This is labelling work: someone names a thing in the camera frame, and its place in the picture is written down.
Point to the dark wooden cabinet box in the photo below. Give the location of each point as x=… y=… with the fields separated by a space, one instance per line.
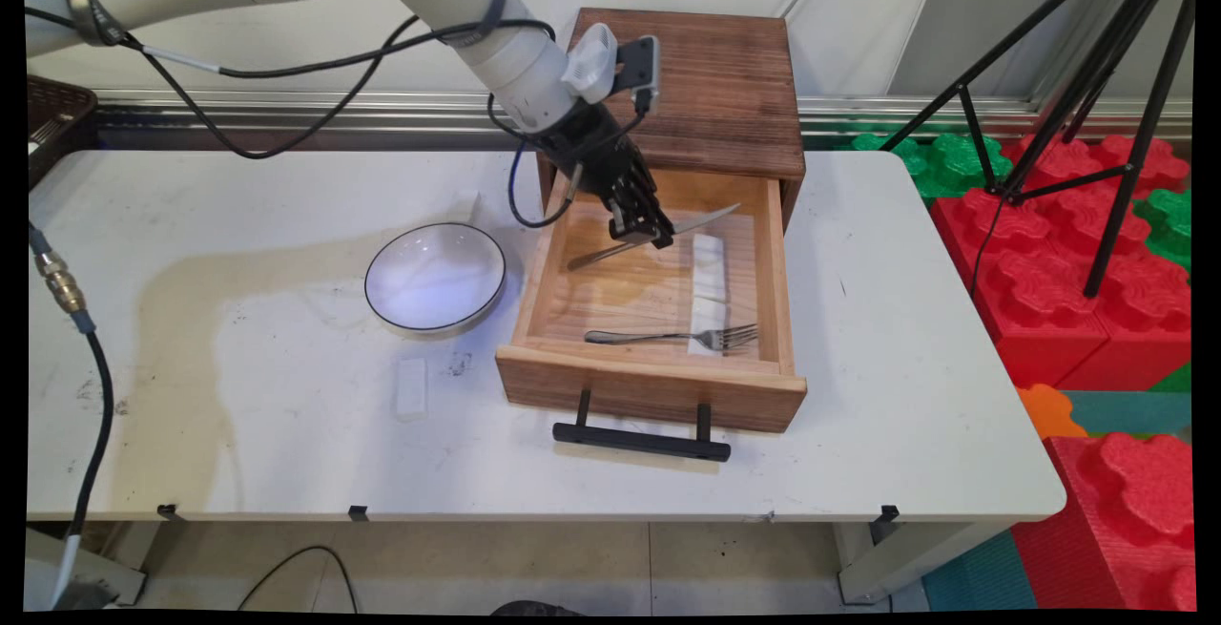
x=725 y=100

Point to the large red foam block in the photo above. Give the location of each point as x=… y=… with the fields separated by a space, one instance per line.
x=1049 y=310

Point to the aluminium wall rail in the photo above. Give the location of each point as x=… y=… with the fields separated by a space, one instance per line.
x=286 y=108

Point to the white table leg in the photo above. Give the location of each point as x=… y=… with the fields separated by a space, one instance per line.
x=906 y=558
x=114 y=558

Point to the small white cutlery rest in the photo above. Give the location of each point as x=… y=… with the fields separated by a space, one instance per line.
x=467 y=205
x=412 y=388

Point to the brown woven basket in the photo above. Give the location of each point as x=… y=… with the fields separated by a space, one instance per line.
x=57 y=105

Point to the long white cutlery rest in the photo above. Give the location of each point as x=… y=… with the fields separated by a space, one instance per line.
x=709 y=281

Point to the black tripod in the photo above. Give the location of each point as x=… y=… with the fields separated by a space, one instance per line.
x=1087 y=81

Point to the teal foam mat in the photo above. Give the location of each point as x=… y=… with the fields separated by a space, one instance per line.
x=1130 y=412

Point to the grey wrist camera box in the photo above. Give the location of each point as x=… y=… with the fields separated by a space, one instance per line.
x=637 y=67

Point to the serrated steel table knife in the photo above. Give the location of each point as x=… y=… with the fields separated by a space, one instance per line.
x=706 y=218

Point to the light wooden drawer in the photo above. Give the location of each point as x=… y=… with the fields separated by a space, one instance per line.
x=620 y=310

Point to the green foam block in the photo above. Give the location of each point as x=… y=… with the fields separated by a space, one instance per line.
x=1169 y=224
x=944 y=162

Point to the white plate with black rim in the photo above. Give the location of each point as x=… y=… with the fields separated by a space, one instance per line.
x=435 y=277

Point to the steel fork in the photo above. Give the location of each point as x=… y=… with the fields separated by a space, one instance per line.
x=649 y=336

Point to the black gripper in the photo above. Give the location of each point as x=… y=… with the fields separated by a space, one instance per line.
x=591 y=153

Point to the orange foam piece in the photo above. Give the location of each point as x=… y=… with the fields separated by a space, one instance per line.
x=1047 y=412

